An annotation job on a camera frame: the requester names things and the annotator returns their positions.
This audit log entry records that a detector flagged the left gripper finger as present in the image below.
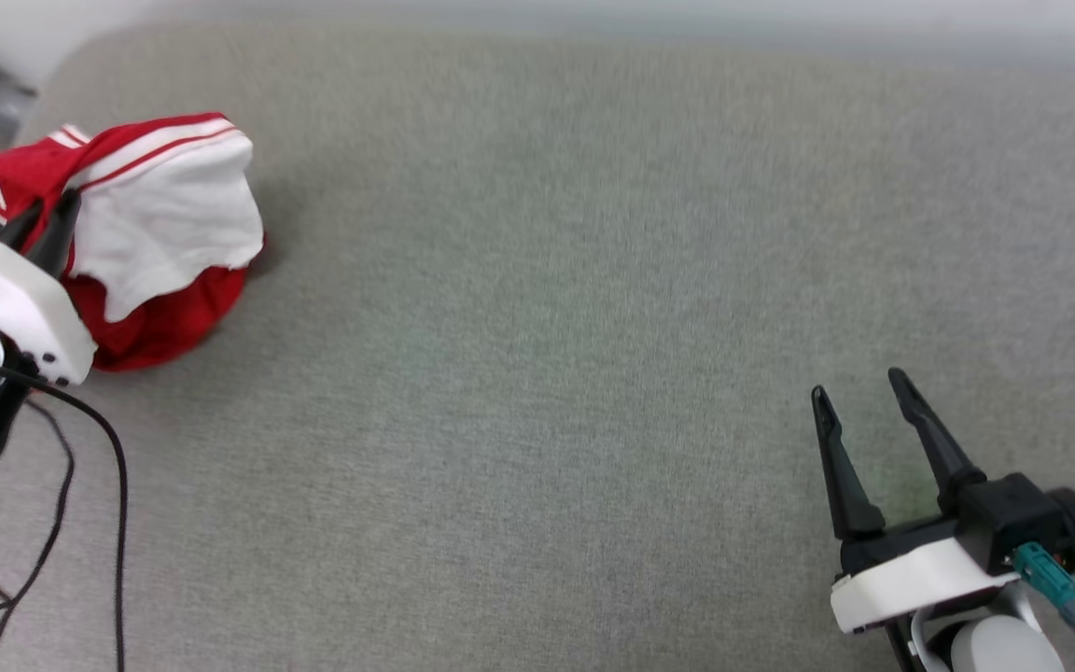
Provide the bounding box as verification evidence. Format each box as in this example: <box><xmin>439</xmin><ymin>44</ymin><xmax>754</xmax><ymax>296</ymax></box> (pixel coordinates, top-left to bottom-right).
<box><xmin>29</xmin><ymin>189</ymin><xmax>82</xmax><ymax>279</ymax></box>
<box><xmin>0</xmin><ymin>198</ymin><xmax>45</xmax><ymax>251</ymax></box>

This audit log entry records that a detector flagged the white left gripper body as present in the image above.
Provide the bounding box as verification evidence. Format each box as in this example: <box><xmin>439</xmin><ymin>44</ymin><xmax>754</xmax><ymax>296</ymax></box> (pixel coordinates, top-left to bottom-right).
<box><xmin>0</xmin><ymin>238</ymin><xmax>97</xmax><ymax>386</ymax></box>

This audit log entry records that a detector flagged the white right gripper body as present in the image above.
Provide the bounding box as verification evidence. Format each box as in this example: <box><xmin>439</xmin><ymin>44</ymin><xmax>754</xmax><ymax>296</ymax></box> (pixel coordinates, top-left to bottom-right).
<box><xmin>830</xmin><ymin>516</ymin><xmax>1022</xmax><ymax>637</ymax></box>

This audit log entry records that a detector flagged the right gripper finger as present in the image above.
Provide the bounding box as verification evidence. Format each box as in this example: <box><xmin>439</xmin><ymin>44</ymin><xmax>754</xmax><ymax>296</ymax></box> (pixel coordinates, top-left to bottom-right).
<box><xmin>811</xmin><ymin>385</ymin><xmax>887</xmax><ymax>541</ymax></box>
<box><xmin>887</xmin><ymin>367</ymin><xmax>987</xmax><ymax>515</ymax></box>

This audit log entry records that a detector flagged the red and white garment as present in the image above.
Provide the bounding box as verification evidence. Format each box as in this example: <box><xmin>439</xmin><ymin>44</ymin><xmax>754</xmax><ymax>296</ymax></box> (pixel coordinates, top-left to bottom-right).
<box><xmin>0</xmin><ymin>112</ymin><xmax>268</xmax><ymax>372</ymax></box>

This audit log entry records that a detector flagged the teal cable connector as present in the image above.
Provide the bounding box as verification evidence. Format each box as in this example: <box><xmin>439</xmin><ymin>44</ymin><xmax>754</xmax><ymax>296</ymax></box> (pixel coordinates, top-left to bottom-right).
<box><xmin>1013</xmin><ymin>544</ymin><xmax>1075</xmax><ymax>632</ymax></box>

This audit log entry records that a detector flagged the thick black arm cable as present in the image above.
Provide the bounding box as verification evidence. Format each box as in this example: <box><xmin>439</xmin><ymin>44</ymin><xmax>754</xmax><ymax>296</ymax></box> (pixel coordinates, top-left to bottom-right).
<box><xmin>0</xmin><ymin>347</ymin><xmax>128</xmax><ymax>672</ymax></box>

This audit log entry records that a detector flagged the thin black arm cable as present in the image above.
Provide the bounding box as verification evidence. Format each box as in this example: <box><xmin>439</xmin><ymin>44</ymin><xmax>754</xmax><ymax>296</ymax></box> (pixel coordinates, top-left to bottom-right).
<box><xmin>0</xmin><ymin>401</ymin><xmax>77</xmax><ymax>660</ymax></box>

